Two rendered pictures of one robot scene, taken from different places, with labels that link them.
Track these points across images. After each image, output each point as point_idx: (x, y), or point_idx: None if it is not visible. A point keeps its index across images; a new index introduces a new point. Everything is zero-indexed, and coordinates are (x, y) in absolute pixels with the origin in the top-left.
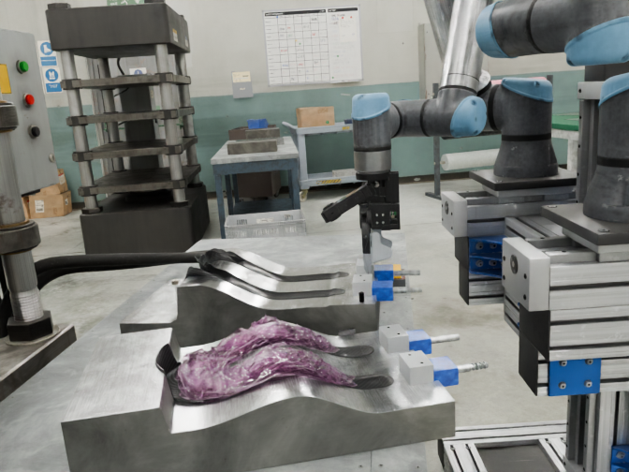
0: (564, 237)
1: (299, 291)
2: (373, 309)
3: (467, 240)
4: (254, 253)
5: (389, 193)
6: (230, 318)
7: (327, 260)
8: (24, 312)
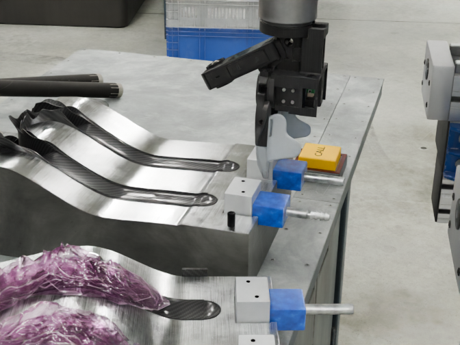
0: None
1: (154, 189)
2: (245, 241)
3: (447, 126)
4: (147, 85)
5: (307, 59)
6: (43, 220)
7: (246, 116)
8: None
